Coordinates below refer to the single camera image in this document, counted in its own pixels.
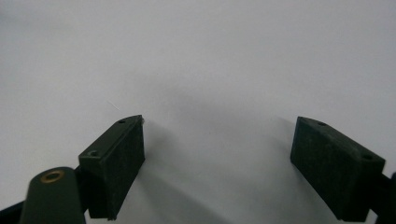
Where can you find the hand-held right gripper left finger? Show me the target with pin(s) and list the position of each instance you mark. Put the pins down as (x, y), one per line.
(115, 168)

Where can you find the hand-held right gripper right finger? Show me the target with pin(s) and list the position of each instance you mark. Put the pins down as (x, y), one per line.
(336, 168)

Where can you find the white paper table cover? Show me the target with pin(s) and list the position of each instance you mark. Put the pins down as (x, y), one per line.
(202, 62)

